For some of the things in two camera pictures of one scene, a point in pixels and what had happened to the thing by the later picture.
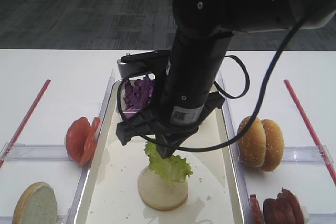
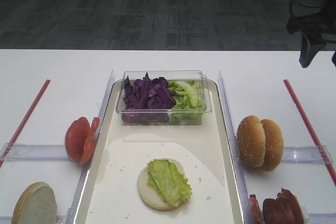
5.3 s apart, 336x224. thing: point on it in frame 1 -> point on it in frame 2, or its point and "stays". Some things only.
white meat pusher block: x=306 y=214 stays
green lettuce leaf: x=175 y=167 -> x=165 y=178
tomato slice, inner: x=90 y=142 stays
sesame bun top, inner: x=251 y=141 stays
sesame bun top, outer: x=274 y=145 stays
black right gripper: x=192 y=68 -> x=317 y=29
